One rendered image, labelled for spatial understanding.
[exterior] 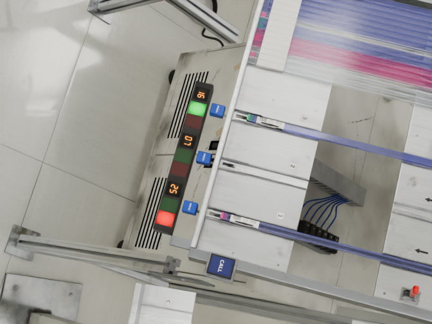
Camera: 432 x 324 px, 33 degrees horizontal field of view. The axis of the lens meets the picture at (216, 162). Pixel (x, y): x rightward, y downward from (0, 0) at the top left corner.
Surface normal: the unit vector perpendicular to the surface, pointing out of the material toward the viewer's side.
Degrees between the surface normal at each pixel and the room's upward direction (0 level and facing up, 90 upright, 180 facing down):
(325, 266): 0
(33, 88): 0
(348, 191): 0
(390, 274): 46
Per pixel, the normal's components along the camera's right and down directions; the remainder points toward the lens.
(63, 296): 0.69, 0.00
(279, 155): -0.01, -0.25
